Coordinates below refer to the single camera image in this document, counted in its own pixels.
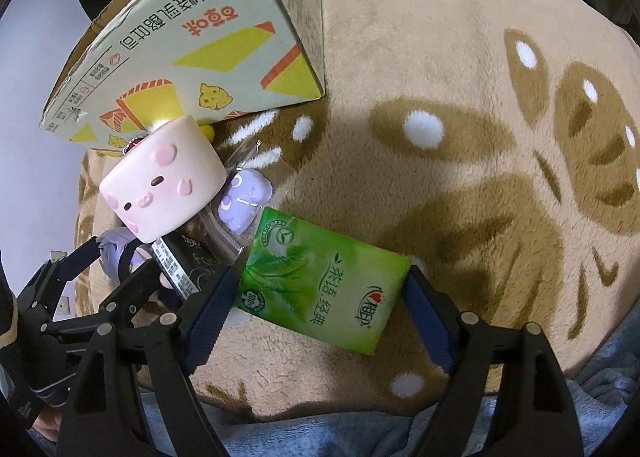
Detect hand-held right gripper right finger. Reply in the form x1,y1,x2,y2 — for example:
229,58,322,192
399,267,586,457

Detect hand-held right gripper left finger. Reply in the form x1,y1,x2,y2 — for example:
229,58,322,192
56,266,241,457

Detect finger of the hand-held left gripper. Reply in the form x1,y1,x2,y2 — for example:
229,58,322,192
17,236,103,310
50,259,163,338

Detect purple plush doll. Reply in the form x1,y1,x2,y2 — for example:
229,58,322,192
97,229,173,308

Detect black packet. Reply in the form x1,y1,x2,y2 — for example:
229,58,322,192
150,232,232,309

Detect pink pig squishy toy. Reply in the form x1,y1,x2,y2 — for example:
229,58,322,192
98,116,226,244

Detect green tissue pack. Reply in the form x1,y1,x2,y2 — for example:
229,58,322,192
235,207,412,357

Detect purple toy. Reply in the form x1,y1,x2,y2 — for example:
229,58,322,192
200,142,281,258

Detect printed cardboard box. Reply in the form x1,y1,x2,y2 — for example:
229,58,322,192
40,0,326,158

